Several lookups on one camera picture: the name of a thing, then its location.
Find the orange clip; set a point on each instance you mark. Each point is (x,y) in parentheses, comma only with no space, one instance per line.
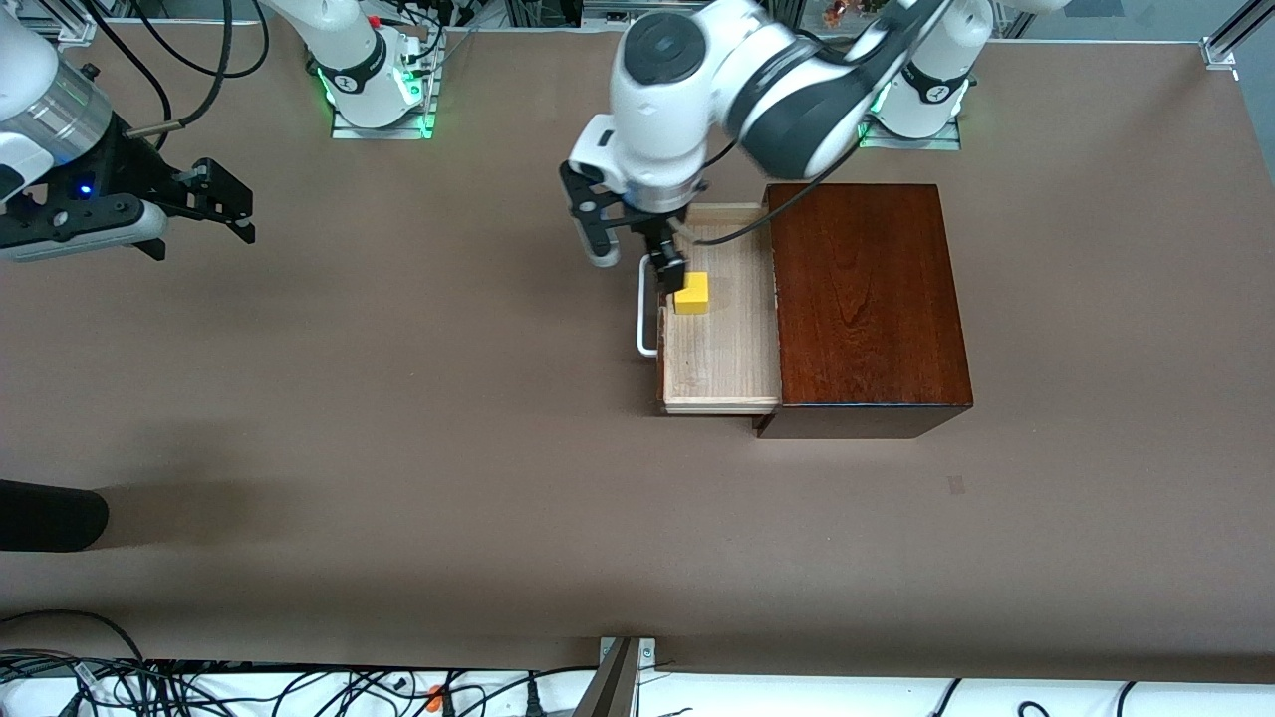
(435,698)

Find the black cylinder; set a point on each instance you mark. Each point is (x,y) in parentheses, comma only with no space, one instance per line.
(50,515)

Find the grey socket panel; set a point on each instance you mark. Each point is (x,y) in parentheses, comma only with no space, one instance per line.
(598,12)

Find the yellow cube block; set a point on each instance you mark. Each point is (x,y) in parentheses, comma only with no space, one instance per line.
(694,297)

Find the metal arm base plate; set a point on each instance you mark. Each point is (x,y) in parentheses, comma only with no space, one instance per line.
(383,132)
(911,142)

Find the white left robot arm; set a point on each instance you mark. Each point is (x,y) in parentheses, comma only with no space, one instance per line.
(657,110)

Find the dark metal post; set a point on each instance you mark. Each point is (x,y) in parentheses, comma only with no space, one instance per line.
(608,692)

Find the brown table cover sheet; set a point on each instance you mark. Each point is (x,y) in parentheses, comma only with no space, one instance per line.
(498,498)

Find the aluminium frame profile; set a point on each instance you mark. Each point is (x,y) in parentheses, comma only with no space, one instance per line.
(70,30)

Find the dark brown wooden cabinet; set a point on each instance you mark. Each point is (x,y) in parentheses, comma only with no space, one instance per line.
(867,299)

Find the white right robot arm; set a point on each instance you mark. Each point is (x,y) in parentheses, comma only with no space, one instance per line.
(344,45)

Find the silver corner bracket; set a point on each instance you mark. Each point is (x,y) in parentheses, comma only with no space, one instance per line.
(1220,52)
(647,652)

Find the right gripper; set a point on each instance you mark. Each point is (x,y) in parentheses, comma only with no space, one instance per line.
(141,169)

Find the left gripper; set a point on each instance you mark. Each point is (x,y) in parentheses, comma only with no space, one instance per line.
(659,237)

